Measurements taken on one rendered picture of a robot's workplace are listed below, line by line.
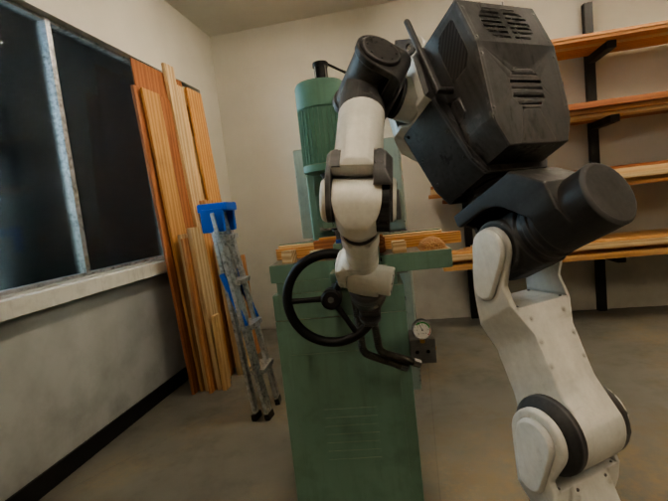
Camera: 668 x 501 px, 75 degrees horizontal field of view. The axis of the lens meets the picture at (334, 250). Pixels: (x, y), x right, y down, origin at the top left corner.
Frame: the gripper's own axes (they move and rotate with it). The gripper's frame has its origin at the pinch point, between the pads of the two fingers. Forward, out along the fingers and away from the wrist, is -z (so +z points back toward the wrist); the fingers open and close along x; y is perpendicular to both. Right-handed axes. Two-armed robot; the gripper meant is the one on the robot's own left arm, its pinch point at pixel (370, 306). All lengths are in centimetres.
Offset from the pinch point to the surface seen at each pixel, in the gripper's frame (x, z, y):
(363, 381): -14.4, -37.4, 4.8
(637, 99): 180, -135, -174
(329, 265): 19.7, -17.4, 14.1
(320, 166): 52, -7, 16
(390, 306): 7.6, -25.2, -5.2
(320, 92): 73, 5, 15
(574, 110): 181, -142, -137
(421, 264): 19.4, -18.7, -15.9
